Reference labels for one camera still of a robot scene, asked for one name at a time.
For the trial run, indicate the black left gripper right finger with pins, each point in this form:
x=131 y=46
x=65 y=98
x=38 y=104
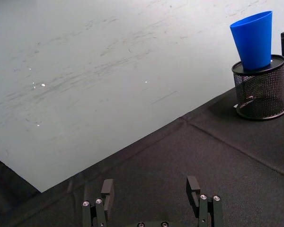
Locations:
x=204 y=208

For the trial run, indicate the black mesh pen holder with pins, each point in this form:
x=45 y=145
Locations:
x=260 y=94

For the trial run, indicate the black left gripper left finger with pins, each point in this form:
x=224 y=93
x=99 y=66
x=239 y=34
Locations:
x=107 y=201

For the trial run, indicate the blue plastic cup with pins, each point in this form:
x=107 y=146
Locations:
x=254 y=45

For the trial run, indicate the black table cloth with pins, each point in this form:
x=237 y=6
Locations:
x=180 y=170

